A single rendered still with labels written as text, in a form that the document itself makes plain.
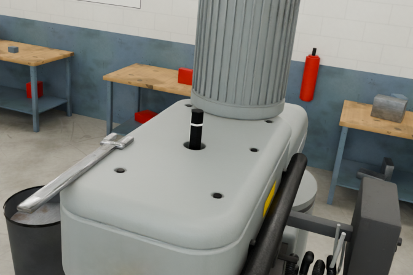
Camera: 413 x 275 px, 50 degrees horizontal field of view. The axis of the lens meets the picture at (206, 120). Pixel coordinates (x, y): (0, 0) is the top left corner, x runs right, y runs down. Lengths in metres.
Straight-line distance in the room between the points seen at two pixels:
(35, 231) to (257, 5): 2.29
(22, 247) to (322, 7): 3.57
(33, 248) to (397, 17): 3.84
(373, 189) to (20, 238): 2.28
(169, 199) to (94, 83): 5.46
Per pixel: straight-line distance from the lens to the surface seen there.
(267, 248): 0.65
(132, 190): 0.58
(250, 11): 0.81
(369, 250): 0.98
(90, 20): 5.87
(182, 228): 0.53
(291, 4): 0.85
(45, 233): 2.87
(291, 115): 1.34
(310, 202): 1.32
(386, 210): 0.99
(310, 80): 4.83
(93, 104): 6.10
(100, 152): 0.67
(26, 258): 3.02
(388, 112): 4.48
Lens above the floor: 2.18
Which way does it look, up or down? 20 degrees down
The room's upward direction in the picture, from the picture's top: 5 degrees clockwise
